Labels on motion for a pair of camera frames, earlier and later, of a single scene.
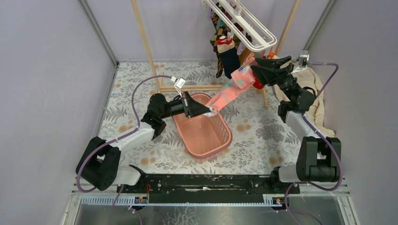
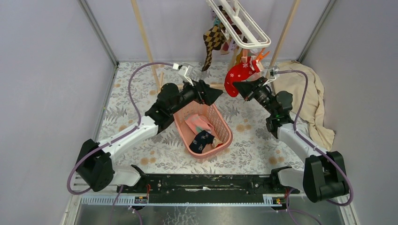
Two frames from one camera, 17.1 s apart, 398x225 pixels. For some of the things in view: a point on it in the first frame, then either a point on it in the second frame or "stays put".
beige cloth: x=306 y=77 stays put
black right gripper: x=272 y=76 to x=247 y=89
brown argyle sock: x=221 y=27 to x=213 y=40
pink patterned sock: x=241 y=78 to x=198 y=123
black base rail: x=202 y=189 stays put
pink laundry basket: x=202 y=136 stays put
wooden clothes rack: x=205 y=87 stays put
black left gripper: x=191 y=108 to x=202 y=93
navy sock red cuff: x=229 y=55 to x=201 y=139
